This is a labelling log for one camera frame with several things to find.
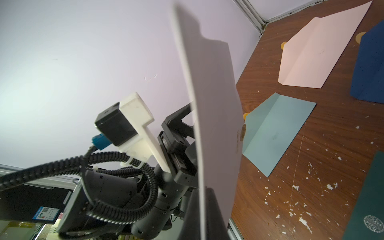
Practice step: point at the dark green envelope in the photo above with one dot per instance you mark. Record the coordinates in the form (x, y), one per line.
(367, 219)

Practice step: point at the navy blue envelope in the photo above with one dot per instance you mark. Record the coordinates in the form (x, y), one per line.
(368, 76)

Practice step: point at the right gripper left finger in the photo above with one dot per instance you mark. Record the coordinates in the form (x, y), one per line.
(191, 226)

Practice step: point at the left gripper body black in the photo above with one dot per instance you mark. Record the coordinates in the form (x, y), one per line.
(181, 156)

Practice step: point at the grey envelope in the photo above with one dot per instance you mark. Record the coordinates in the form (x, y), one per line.
(208, 70)

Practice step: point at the teal envelope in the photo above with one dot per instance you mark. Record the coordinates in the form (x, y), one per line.
(271, 128)

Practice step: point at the dark monitor with label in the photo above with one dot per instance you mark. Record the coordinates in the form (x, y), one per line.
(33, 204)

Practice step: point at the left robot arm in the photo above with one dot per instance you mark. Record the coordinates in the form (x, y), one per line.
(104, 193)

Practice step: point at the pink envelope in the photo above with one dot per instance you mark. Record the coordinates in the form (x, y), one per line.
(310, 55)

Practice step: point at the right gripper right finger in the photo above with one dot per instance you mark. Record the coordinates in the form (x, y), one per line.
(215, 225)

